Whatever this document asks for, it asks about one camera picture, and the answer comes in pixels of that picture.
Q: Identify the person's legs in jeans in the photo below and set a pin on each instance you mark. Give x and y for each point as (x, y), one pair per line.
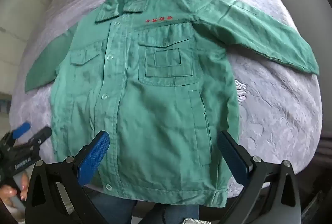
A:
(116, 211)

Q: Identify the green work jacket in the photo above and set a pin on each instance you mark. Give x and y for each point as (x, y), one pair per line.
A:
(160, 109)

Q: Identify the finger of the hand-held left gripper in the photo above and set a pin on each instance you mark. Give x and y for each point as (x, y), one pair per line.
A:
(41, 135)
(20, 129)

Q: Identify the person's left hand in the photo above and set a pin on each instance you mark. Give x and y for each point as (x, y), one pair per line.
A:
(6, 194)

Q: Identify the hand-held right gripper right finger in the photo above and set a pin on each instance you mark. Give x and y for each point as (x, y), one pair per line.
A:
(230, 156)

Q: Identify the grey curtain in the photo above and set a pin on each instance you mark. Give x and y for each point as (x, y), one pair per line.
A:
(326, 148)

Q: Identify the purple embossed blanket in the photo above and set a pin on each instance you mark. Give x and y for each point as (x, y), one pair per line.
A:
(272, 109)

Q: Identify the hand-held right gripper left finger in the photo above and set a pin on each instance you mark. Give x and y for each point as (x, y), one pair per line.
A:
(93, 159)

